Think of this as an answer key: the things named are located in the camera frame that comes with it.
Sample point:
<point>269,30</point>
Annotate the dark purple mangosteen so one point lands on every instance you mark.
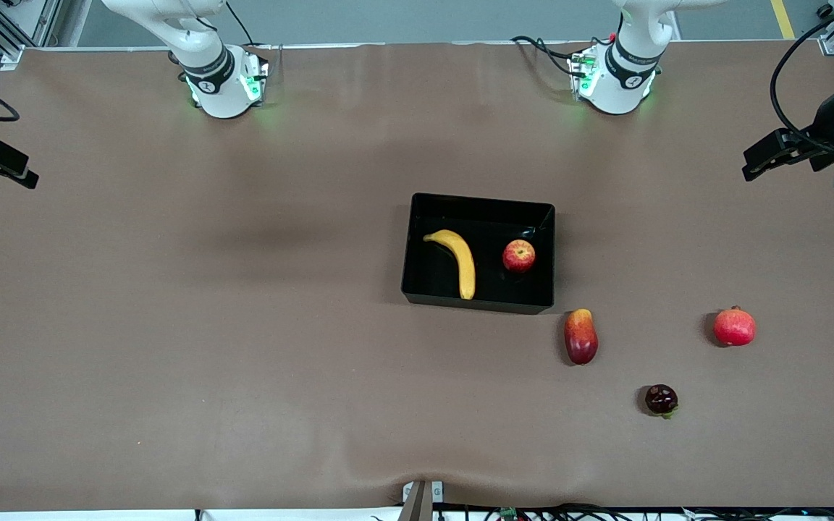
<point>661,399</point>

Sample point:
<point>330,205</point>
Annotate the red pomegranate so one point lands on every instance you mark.
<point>734,327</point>

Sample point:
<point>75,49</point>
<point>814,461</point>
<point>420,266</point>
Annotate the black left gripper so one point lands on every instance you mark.
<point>824,124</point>

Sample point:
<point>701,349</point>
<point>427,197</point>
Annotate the yellow banana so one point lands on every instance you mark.
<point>464,264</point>

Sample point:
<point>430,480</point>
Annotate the red yellow apple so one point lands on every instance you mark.
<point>519,256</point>

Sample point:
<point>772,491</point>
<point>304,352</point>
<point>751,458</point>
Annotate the brown table cover cloth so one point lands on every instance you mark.
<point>243,362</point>

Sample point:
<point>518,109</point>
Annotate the red yellow mango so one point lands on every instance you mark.
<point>580,339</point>

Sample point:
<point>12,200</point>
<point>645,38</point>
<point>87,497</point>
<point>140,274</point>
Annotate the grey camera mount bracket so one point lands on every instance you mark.
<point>420,496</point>

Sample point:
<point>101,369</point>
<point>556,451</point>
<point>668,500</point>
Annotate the black rectangular plastic box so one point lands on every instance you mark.
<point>489,217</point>

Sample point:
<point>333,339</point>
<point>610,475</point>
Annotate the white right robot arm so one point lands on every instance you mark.
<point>218,87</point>

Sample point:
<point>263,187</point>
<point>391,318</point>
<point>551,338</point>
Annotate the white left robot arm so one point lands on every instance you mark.
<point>616,83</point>

